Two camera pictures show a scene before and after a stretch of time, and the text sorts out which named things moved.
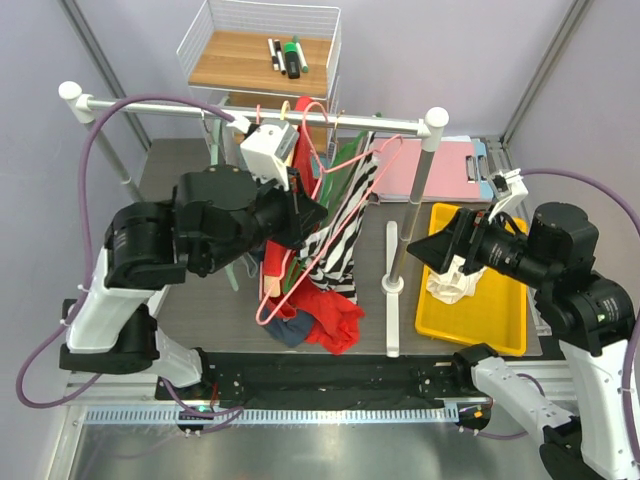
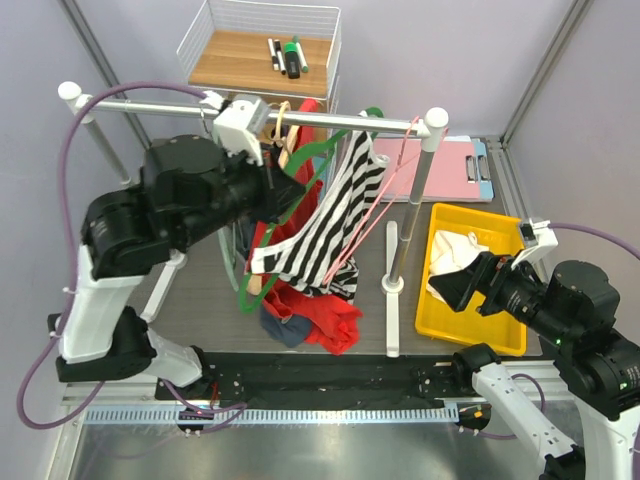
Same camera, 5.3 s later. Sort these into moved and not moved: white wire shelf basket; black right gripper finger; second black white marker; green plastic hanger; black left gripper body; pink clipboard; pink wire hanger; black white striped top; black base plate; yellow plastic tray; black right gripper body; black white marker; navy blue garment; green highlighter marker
Moved: black right gripper finger; black white striped top; pink wire hanger; green plastic hanger; black left gripper body; black right gripper body
Not moved: black white marker; white wire shelf basket; black base plate; navy blue garment; pink clipboard; second black white marker; green highlighter marker; yellow plastic tray
